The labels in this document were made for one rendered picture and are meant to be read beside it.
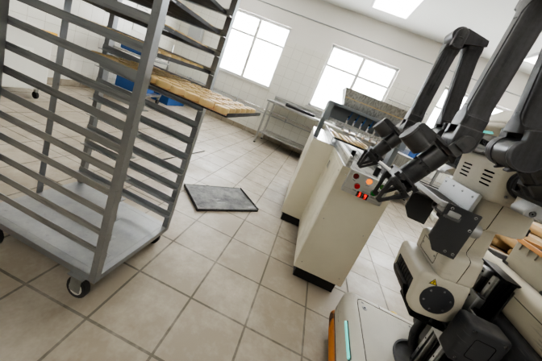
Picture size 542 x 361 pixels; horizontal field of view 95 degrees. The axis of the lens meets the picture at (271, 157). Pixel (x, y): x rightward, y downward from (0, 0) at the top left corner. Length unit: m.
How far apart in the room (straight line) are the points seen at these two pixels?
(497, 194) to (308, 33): 5.07
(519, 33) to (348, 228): 1.21
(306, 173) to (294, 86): 3.51
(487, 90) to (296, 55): 4.99
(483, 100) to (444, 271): 0.56
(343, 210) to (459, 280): 0.73
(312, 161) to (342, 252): 0.84
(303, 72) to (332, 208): 4.26
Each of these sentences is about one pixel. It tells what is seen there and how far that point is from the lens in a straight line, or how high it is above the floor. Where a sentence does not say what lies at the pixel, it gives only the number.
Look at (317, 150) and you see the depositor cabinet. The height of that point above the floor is 0.75.
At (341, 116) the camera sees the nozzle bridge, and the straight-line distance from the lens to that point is 2.26.
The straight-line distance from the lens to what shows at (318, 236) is 1.68.
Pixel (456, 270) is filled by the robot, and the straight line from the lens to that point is 1.06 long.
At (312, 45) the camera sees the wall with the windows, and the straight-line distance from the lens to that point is 5.63.
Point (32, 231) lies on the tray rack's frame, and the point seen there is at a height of 0.15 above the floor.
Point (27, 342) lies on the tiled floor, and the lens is 1.35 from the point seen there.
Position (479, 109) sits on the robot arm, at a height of 1.22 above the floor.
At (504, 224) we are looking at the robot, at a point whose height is 0.97.
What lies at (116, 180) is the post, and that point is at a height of 0.59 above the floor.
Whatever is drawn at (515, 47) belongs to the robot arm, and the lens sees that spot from 0.83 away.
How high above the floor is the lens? 1.09
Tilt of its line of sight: 15 degrees down
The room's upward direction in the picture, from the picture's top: 22 degrees clockwise
